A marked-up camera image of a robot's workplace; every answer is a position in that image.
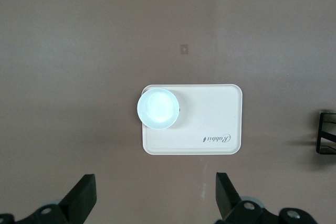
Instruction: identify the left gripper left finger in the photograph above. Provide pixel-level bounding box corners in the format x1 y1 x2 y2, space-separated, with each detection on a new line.
0 173 98 224

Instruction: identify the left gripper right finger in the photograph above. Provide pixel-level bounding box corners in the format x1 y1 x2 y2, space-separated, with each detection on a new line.
215 172 328 224

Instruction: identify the beige rabbit tray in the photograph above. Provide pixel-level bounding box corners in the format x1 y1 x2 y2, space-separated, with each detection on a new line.
142 84 244 156

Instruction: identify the white bowl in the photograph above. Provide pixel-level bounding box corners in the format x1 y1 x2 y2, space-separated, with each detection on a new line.
136 88 181 131

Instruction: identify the black wire cup rack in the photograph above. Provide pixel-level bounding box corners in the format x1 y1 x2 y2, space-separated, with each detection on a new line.
313 110 336 156

